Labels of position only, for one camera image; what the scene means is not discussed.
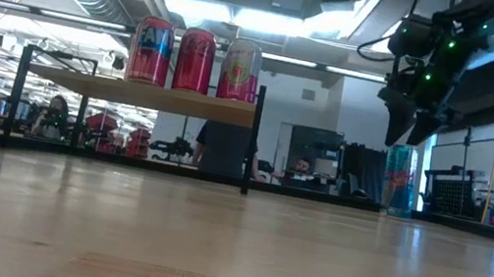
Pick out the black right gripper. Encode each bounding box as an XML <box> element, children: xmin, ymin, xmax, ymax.
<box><xmin>369</xmin><ymin>19</ymin><xmax>488</xmax><ymax>159</ymax></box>

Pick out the blue silver Red Bull can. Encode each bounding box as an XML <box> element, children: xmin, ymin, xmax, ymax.
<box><xmin>376</xmin><ymin>141</ymin><xmax>423</xmax><ymax>221</ymax></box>

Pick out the red Fanta can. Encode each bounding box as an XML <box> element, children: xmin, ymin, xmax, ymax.
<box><xmin>124</xmin><ymin>14</ymin><xmax>179</xmax><ymax>89</ymax></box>

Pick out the red Coca-Cola Zero can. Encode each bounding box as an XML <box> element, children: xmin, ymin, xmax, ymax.
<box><xmin>170</xmin><ymin>25</ymin><xmax>220</xmax><ymax>96</ymax></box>

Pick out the white pink Spindrift can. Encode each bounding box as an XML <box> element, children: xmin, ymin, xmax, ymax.
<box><xmin>215</xmin><ymin>34</ymin><xmax>266</xmax><ymax>105</ymax></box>

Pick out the wooden shelf with black legs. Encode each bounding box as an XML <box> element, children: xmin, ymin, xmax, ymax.
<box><xmin>0</xmin><ymin>40</ymin><xmax>269</xmax><ymax>196</ymax></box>

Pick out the black tripod stand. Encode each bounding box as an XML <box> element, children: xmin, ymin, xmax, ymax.
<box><xmin>457</xmin><ymin>126</ymin><xmax>476</xmax><ymax>171</ymax></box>

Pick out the black office chair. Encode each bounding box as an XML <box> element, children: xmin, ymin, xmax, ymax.
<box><xmin>335</xmin><ymin>141</ymin><xmax>390</xmax><ymax>204</ymax></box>

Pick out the fluorescent ceiling light strip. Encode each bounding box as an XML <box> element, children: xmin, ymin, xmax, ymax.
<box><xmin>324</xmin><ymin>64</ymin><xmax>388</xmax><ymax>84</ymax></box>
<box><xmin>258</xmin><ymin>51</ymin><xmax>320</xmax><ymax>70</ymax></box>

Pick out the person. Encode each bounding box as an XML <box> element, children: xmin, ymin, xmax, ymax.
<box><xmin>294</xmin><ymin>155</ymin><xmax>314</xmax><ymax>175</ymax></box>
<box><xmin>29</xmin><ymin>91</ymin><xmax>74</xmax><ymax>141</ymax></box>
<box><xmin>191</xmin><ymin>118</ymin><xmax>275</xmax><ymax>184</ymax></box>

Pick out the red tool cart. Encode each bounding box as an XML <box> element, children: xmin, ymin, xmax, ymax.
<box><xmin>80</xmin><ymin>109</ymin><xmax>122</xmax><ymax>154</ymax></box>
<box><xmin>124</xmin><ymin>125</ymin><xmax>154</xmax><ymax>160</ymax></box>

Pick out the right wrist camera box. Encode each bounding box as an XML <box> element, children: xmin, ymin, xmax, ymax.
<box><xmin>385</xmin><ymin>11</ymin><xmax>441</xmax><ymax>64</ymax></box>

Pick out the black wire rack cart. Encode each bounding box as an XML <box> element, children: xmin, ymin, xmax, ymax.
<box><xmin>417</xmin><ymin>160</ymin><xmax>494</xmax><ymax>223</ymax></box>

